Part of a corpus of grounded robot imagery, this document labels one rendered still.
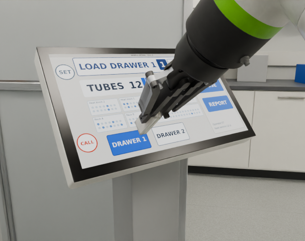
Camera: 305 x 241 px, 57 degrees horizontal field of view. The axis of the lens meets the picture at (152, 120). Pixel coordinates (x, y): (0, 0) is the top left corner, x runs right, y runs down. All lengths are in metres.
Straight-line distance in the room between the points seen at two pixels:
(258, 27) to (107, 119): 0.38
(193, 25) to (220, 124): 0.45
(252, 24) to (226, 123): 0.49
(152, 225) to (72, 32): 0.97
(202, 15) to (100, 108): 0.34
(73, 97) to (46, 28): 0.91
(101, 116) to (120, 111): 0.05
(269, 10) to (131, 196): 0.57
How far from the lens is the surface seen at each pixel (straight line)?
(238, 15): 0.31
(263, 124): 2.73
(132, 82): 0.68
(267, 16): 0.31
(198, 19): 0.34
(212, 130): 0.73
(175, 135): 0.65
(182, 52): 0.37
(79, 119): 0.58
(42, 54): 0.66
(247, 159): 2.81
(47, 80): 0.62
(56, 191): 1.67
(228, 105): 0.81
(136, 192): 0.74
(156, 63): 0.76
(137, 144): 0.59
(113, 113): 0.61
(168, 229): 0.87
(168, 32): 1.31
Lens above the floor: 1.19
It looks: 14 degrees down
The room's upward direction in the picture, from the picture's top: straight up
